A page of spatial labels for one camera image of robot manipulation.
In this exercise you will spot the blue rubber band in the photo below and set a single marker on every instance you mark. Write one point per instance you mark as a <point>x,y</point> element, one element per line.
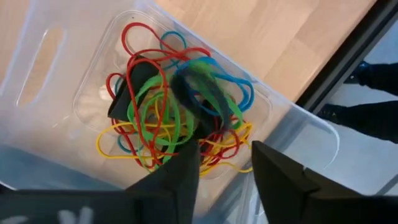
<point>251,96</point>
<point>174,31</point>

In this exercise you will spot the black block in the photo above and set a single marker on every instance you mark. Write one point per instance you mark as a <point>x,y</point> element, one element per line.
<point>136,81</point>

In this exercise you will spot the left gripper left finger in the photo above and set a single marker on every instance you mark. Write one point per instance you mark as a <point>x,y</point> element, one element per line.
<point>183,183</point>

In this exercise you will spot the yellow rubber band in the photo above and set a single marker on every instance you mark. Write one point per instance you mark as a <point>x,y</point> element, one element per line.
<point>99,146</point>
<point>245,130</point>

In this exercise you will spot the clear plastic bin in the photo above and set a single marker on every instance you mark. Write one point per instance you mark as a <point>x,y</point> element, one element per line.
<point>46,93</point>

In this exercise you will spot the person's foot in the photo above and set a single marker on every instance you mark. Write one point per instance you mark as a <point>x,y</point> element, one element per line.
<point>379,77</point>
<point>367,121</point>

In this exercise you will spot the red rubber band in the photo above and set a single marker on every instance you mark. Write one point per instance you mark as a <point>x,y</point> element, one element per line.
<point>108,87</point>
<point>123,39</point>
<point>237,143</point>
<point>163,93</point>

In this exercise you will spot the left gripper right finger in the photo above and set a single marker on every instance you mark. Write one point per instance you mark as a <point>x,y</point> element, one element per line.
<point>276,186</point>

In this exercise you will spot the wide black rubber band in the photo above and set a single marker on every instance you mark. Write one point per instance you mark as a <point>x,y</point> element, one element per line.
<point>186,90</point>
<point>205,130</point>

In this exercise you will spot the black aluminium table frame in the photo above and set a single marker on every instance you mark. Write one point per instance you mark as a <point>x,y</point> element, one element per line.
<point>351,53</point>

